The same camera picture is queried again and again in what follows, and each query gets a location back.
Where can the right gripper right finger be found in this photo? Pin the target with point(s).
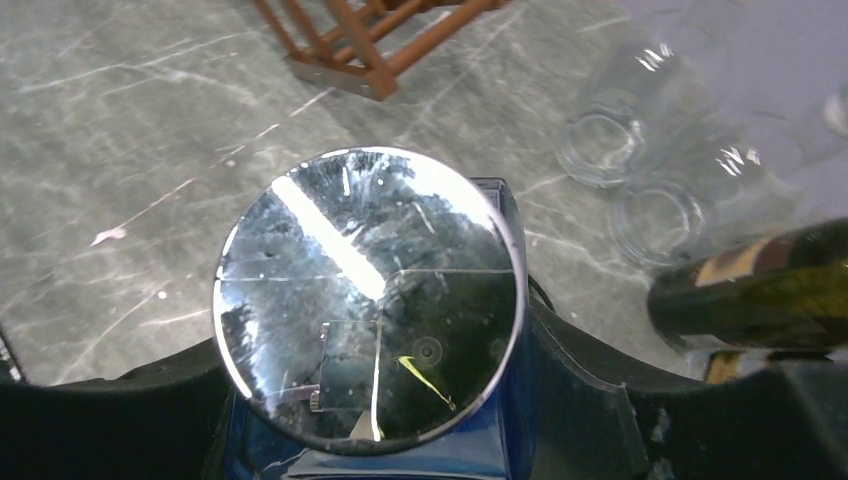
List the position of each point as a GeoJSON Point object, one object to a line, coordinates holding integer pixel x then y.
{"type": "Point", "coordinates": [602, 414]}

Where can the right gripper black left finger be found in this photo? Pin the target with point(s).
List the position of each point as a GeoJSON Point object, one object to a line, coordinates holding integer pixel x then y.
{"type": "Point", "coordinates": [163, 420]}

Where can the olive green bottle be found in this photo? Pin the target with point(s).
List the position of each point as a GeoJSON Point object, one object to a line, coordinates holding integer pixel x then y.
{"type": "Point", "coordinates": [787, 291]}

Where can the clear glass bottle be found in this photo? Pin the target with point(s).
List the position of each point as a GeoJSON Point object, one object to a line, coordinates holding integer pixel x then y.
{"type": "Point", "coordinates": [709, 191]}
{"type": "Point", "coordinates": [649, 85]}

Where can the brown wooden wine rack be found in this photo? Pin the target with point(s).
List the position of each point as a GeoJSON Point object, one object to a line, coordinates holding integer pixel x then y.
{"type": "Point", "coordinates": [346, 57]}

